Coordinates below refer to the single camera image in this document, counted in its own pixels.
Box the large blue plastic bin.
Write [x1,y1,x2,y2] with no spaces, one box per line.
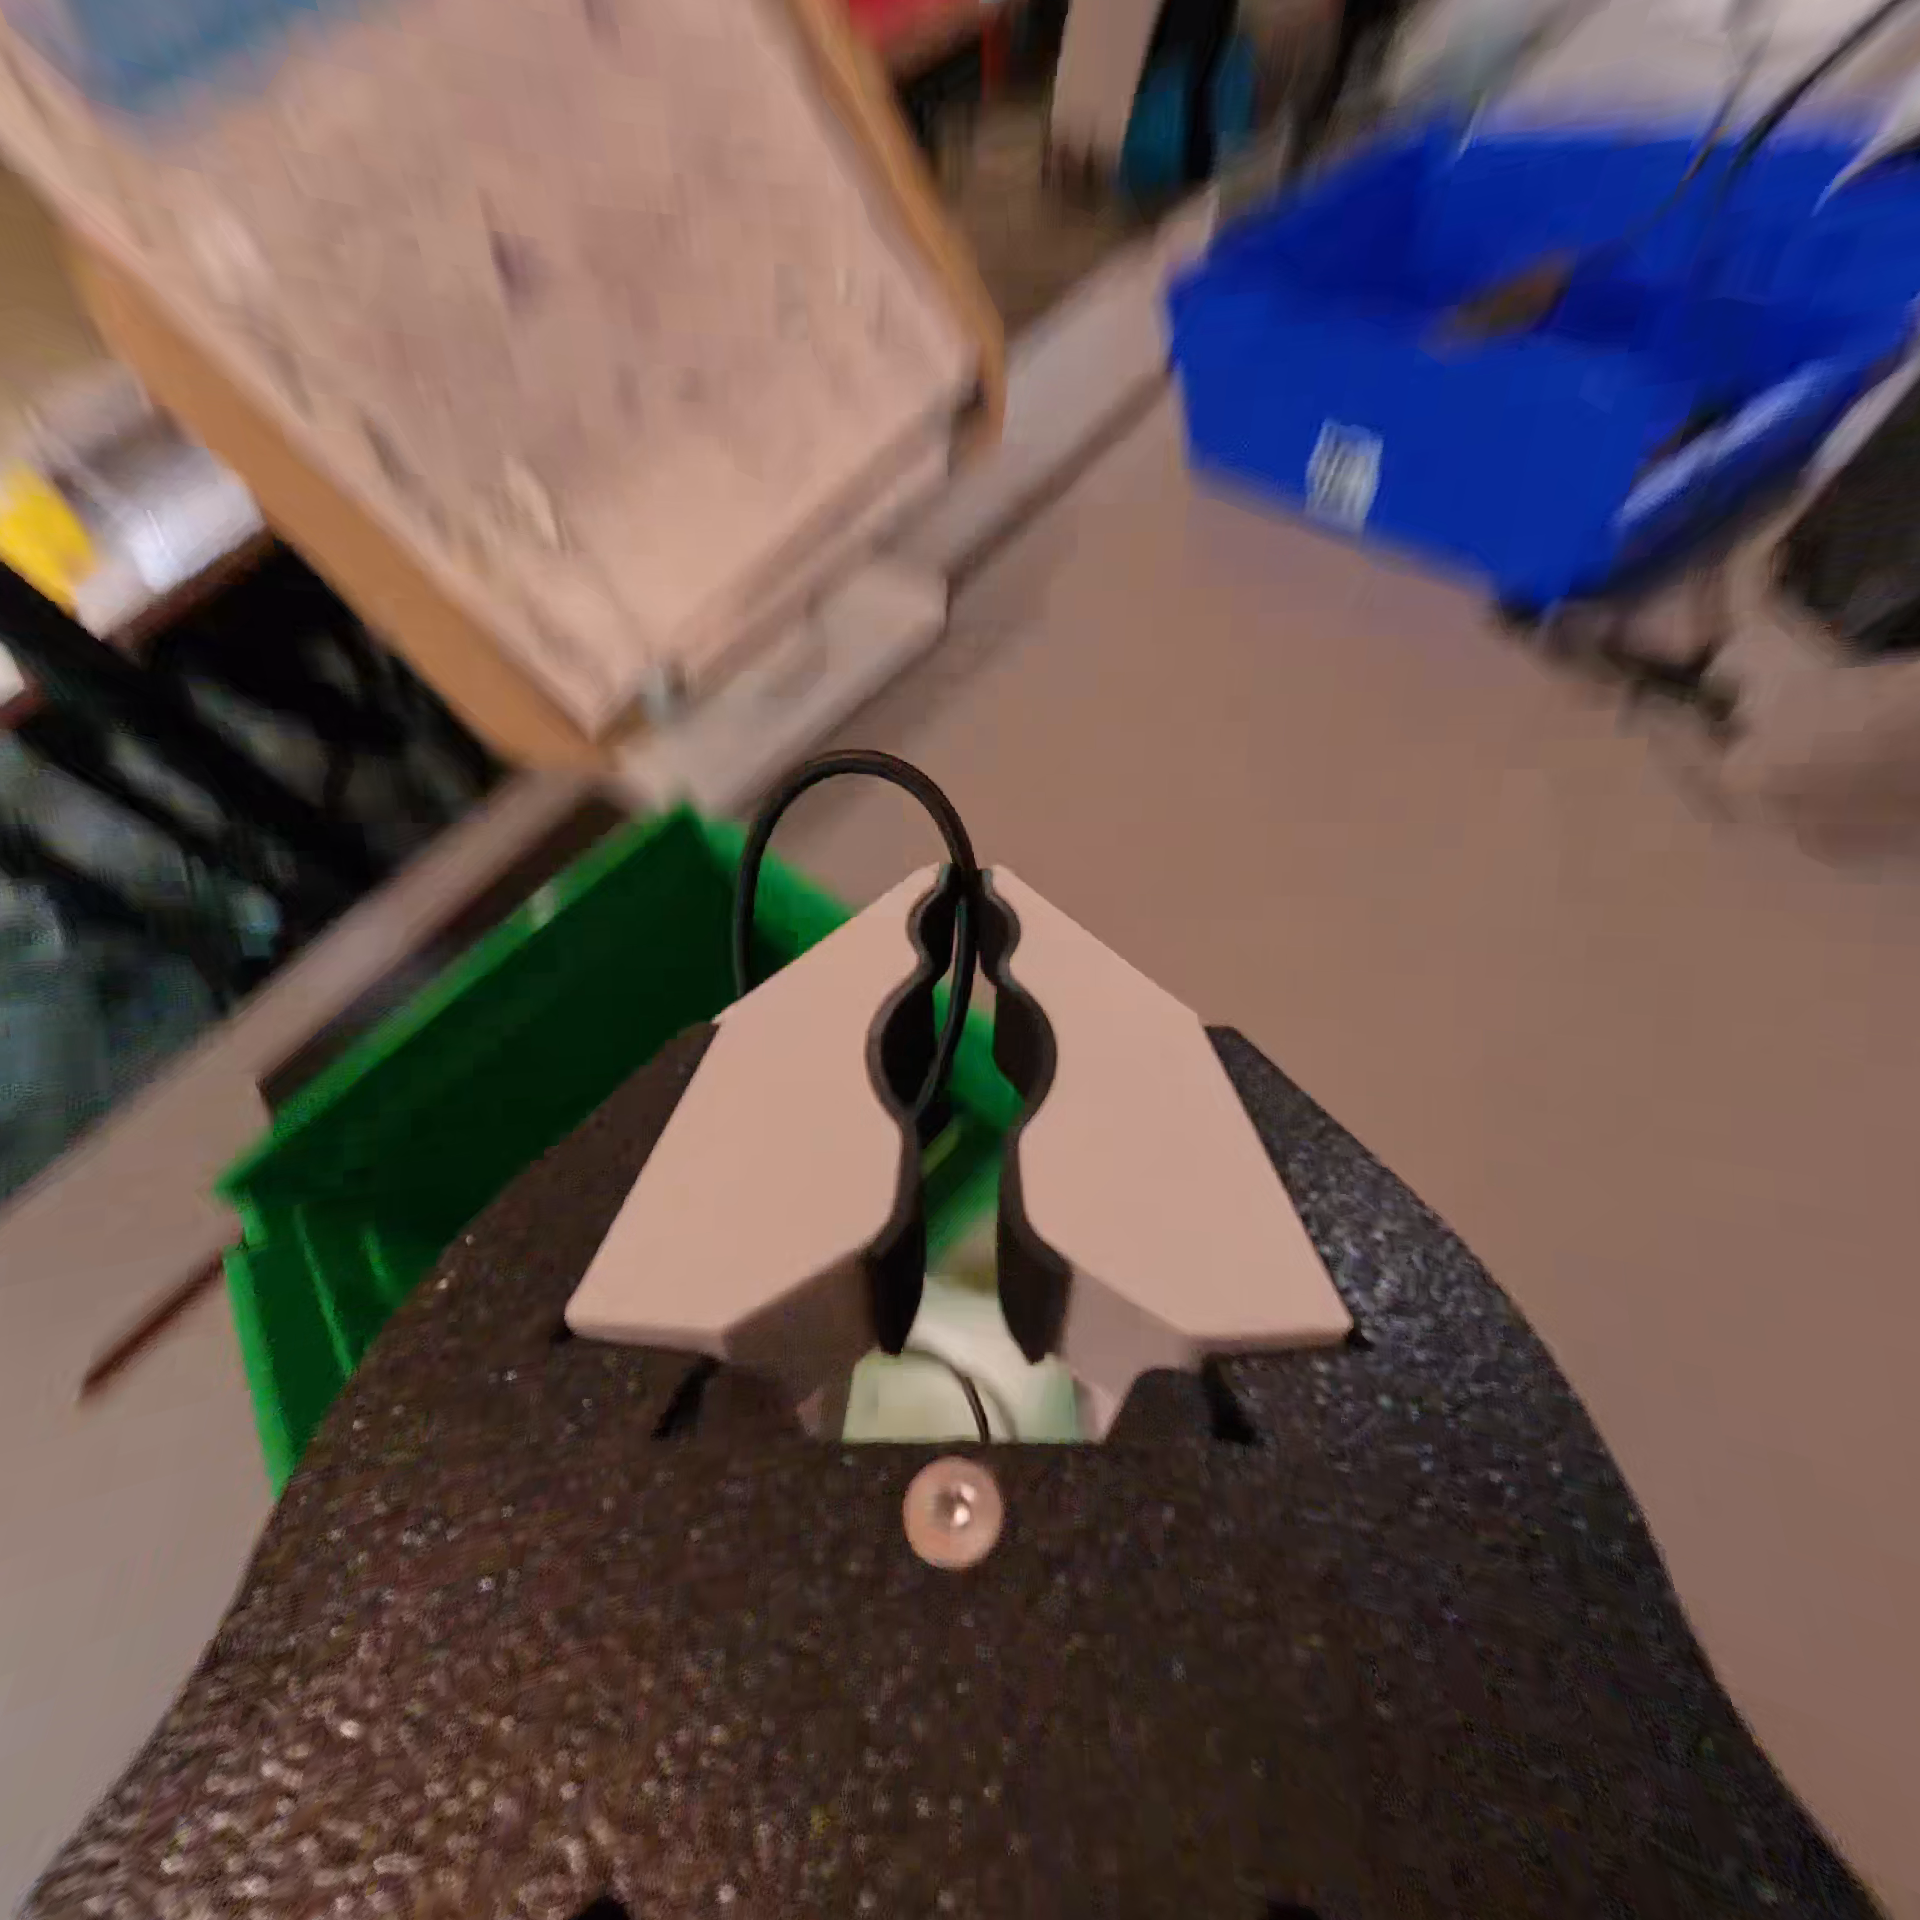
[1166,120,1920,618]

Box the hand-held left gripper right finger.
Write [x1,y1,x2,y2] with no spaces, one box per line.
[961,864,1357,1439]

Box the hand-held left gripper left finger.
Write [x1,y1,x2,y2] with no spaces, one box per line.
[562,864,978,1433]

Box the white object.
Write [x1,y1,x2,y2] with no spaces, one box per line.
[840,1281,1087,1445]

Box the thin black cable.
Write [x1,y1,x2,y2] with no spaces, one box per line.
[732,749,1001,1445]

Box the black braided cable orange plug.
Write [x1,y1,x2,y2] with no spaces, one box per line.
[1432,0,1920,353]

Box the wooden instruction board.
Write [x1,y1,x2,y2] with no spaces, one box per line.
[0,0,1009,776]

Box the green plastic bin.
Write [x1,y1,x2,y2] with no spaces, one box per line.
[217,805,1027,1495]

